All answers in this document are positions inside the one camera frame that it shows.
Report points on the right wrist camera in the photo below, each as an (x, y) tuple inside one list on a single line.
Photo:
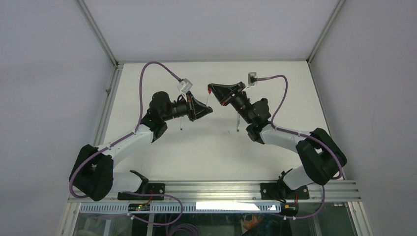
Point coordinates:
[(252, 80)]

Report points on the orange object below table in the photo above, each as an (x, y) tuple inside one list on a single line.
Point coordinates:
[(249, 221)]

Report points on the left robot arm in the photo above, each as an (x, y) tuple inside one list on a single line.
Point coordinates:
[(93, 174)]

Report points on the aluminium frame rail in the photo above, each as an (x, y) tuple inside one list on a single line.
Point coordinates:
[(335, 191)]

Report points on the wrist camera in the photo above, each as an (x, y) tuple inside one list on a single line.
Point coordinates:
[(184, 86), (252, 80)]

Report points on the white pen red end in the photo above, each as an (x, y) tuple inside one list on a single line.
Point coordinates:
[(208, 99)]

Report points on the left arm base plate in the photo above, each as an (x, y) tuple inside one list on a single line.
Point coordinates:
[(156, 192)]

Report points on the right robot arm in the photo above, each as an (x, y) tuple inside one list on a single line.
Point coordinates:
[(321, 158)]

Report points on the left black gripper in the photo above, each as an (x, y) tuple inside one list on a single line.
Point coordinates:
[(195, 109)]

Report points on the white slotted cable duct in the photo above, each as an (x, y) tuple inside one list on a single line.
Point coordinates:
[(197, 207)]

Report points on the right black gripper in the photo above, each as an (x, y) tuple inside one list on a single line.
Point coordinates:
[(222, 92)]

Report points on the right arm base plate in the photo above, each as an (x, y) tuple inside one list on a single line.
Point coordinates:
[(279, 191)]

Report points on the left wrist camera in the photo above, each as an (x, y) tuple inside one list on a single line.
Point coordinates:
[(184, 86)]

